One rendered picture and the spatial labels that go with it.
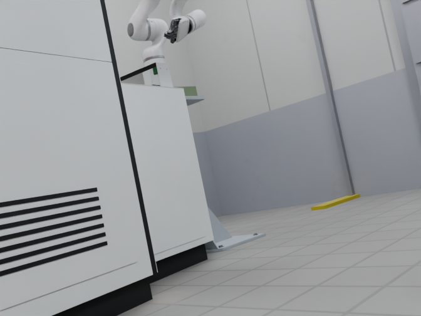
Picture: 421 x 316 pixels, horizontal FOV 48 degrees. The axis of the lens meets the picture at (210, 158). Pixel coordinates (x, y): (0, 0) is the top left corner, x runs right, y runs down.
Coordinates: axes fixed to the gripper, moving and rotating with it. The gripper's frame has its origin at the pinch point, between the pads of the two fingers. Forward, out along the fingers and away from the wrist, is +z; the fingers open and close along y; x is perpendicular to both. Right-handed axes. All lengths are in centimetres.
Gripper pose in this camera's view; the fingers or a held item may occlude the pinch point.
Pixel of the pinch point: (168, 34)
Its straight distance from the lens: 215.5
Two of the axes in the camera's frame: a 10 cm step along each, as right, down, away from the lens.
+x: 8.9, 3.8, -2.3
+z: -4.0, 4.7, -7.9
